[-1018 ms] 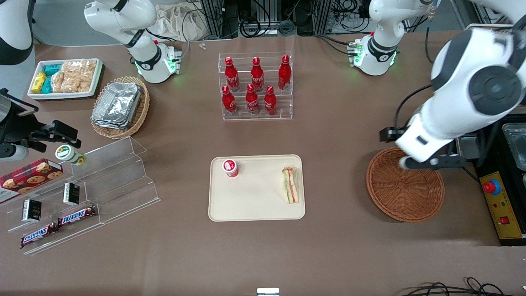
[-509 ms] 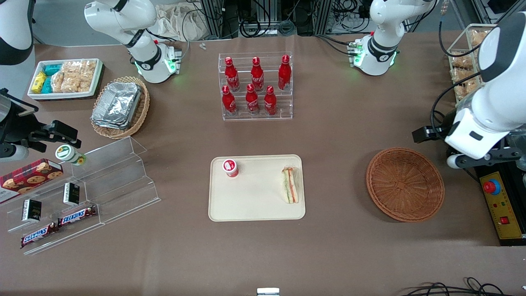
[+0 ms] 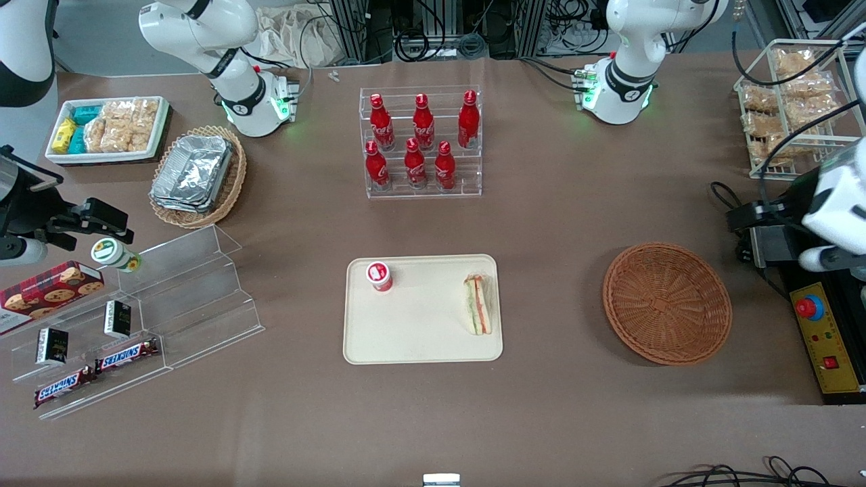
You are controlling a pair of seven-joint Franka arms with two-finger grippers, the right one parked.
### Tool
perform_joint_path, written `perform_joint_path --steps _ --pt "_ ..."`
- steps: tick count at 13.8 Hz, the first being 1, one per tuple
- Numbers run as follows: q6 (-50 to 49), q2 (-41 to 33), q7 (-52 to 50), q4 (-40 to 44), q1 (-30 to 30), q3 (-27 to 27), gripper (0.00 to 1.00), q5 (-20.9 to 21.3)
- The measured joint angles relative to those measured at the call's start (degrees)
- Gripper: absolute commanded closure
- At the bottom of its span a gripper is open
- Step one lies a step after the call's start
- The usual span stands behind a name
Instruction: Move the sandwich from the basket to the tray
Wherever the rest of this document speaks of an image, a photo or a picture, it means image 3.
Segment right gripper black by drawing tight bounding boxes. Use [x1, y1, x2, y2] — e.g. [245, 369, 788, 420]
[0, 145, 134, 250]

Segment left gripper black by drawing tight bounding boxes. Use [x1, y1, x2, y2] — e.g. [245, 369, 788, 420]
[727, 173, 823, 266]

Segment triangle sandwich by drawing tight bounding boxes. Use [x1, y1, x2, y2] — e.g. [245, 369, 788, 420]
[463, 273, 493, 336]

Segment round brown wicker basket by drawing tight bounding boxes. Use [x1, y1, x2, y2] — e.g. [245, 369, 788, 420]
[602, 242, 733, 367]

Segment white rectangular snack tray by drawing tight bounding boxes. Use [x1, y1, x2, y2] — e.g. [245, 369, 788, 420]
[45, 96, 170, 166]

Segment light oval wicker basket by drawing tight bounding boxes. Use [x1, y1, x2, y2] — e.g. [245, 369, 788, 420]
[149, 125, 248, 229]

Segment beige plastic serving tray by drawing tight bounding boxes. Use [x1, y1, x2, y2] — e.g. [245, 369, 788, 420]
[343, 254, 504, 365]

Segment green sunflower yogurt cup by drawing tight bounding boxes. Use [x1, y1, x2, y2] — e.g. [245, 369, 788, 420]
[91, 238, 143, 273]

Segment red tartan cookie box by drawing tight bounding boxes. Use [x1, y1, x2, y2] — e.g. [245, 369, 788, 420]
[0, 260, 106, 336]

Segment clear bag of rice crackers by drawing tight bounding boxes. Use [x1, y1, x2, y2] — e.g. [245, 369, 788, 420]
[108, 123, 154, 154]
[101, 99, 160, 126]
[85, 118, 112, 154]

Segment yellow snack pack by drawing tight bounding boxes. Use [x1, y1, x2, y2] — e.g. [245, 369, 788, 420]
[53, 118, 77, 155]

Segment clear bag of fried snacks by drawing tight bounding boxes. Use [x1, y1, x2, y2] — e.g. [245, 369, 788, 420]
[773, 49, 816, 76]
[761, 132, 809, 168]
[785, 100, 831, 131]
[785, 73, 834, 102]
[743, 112, 785, 139]
[741, 85, 780, 113]

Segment small black chocolate box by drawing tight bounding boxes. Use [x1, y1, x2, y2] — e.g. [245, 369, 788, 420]
[35, 327, 70, 367]
[104, 301, 133, 339]

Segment stack of aluminium foil trays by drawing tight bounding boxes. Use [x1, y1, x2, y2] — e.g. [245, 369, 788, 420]
[150, 134, 234, 214]

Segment yellow emergency stop box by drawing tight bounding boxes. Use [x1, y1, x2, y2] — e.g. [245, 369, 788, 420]
[790, 283, 866, 395]

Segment Snickers chocolate bar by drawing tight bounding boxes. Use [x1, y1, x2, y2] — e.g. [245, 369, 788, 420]
[93, 337, 160, 374]
[34, 366, 97, 410]

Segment clear acrylic stepped display stand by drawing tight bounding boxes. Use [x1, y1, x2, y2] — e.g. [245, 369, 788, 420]
[10, 225, 265, 421]

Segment beige cloth bag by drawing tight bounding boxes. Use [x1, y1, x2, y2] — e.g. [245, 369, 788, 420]
[256, 5, 342, 68]

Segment clear acrylic bottle rack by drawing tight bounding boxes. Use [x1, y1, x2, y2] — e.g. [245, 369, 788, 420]
[359, 85, 483, 200]

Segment red cola bottle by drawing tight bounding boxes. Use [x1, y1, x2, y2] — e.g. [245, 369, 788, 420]
[457, 90, 480, 149]
[365, 141, 391, 191]
[369, 93, 396, 151]
[434, 141, 457, 191]
[413, 93, 436, 150]
[404, 138, 428, 189]

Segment red strawberry yogurt cup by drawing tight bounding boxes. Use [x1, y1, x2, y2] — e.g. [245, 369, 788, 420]
[366, 261, 394, 292]

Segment aluminium equipment rack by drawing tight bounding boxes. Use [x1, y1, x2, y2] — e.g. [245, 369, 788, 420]
[325, 0, 610, 65]

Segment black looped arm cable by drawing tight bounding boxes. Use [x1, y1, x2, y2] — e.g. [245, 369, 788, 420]
[709, 180, 794, 300]

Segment white wire basket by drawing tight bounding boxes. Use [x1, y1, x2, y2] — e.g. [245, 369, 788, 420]
[734, 39, 866, 181]

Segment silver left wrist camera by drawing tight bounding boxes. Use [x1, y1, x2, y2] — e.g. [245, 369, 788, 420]
[798, 246, 846, 273]

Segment black floor cables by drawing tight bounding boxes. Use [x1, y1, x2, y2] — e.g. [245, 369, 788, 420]
[660, 455, 866, 487]

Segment black coiled cable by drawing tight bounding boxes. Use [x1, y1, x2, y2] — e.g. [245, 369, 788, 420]
[394, 27, 488, 63]

